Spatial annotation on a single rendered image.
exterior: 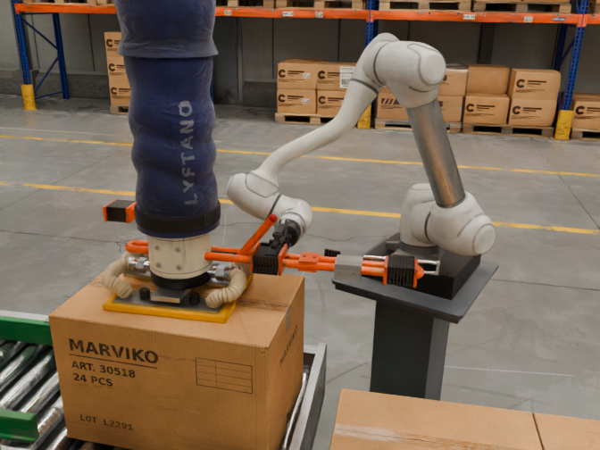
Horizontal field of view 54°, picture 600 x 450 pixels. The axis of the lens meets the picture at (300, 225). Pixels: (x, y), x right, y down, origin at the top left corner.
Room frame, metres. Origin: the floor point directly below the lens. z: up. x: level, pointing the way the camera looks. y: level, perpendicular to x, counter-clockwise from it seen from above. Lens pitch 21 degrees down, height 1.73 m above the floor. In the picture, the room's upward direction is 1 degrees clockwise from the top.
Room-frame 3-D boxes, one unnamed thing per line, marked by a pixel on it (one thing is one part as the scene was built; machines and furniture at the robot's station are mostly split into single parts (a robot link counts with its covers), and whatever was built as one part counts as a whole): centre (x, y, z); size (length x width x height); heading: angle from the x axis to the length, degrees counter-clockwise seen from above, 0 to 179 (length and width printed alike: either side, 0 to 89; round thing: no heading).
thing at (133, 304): (1.38, 0.34, 0.97); 0.34 x 0.10 x 0.05; 80
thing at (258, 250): (1.43, 0.08, 1.08); 0.10 x 0.08 x 0.06; 170
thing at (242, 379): (1.46, 0.32, 0.75); 0.60 x 0.40 x 0.40; 77
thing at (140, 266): (1.47, 0.33, 1.01); 0.34 x 0.25 x 0.06; 80
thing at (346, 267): (1.39, -0.13, 1.07); 0.07 x 0.07 x 0.04; 80
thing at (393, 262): (1.36, -0.26, 1.07); 0.08 x 0.07 x 0.05; 80
